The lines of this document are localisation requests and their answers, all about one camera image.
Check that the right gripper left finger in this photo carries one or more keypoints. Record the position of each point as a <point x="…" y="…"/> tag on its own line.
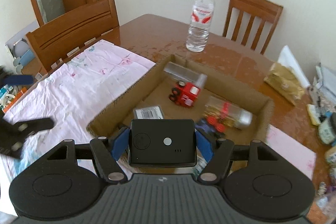
<point x="106" y="152"/>

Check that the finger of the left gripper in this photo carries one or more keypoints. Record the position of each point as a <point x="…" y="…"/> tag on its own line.
<point x="7" y="78"/>
<point x="13" y="136"/>

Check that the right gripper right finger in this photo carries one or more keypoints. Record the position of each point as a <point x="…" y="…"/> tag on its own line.
<point x="217" y="154"/>

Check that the blue toy car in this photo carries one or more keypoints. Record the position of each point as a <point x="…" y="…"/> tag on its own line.
<point x="211" y="126"/>

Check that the black square device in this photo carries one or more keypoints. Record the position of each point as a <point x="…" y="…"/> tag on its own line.
<point x="162" y="143"/>

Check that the clear barcode box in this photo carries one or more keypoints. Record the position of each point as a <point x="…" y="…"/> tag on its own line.
<point x="151" y="112"/>

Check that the red toy fire truck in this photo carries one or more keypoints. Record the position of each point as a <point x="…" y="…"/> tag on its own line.
<point x="184" y="94"/>

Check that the gold glitter jar silver lid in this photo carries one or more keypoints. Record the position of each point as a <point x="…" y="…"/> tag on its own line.
<point x="222" y="114"/>

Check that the wooden chair left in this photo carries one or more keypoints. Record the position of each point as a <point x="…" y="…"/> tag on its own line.
<point x="55" y="39"/>

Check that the wooden chair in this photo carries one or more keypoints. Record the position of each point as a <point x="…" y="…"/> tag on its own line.
<point x="266" y="11"/>
<point x="55" y="39"/>

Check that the pink floral tablecloth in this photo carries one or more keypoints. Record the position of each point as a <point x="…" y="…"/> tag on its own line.
<point x="101" y="87"/>

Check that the cardboard box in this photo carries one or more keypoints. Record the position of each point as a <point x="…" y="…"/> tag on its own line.
<point x="154" y="88"/>

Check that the gold tissue pack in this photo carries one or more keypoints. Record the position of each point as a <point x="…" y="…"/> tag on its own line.
<point x="284" y="81"/>

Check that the dark lid glass jar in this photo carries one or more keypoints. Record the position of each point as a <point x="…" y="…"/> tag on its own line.
<point x="326" y="130"/>

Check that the clear water bottle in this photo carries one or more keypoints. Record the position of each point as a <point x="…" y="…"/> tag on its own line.
<point x="200" y="22"/>

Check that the wooden chair far middle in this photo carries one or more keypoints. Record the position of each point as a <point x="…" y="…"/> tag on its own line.
<point x="266" y="11"/>

